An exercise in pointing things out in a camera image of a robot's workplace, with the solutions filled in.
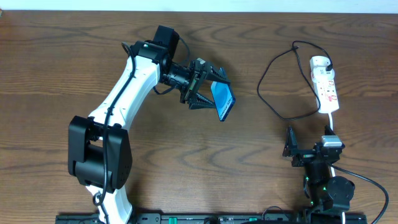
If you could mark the white power strip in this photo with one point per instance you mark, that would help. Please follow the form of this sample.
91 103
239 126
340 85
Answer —
324 86

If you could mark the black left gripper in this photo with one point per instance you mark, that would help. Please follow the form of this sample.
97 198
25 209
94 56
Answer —
193 82

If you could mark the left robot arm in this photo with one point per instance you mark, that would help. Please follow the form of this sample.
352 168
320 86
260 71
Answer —
99 151

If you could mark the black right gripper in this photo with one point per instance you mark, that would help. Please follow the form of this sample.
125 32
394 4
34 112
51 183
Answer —
308 155

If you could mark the white USB wall charger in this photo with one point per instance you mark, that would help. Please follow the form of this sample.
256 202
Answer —
321 61

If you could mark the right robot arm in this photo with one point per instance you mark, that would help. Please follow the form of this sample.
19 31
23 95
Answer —
330 195

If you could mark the blue screen Galaxy smartphone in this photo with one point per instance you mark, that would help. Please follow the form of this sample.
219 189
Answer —
223 97

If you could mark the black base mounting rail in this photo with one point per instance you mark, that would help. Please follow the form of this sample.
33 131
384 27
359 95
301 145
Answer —
156 218

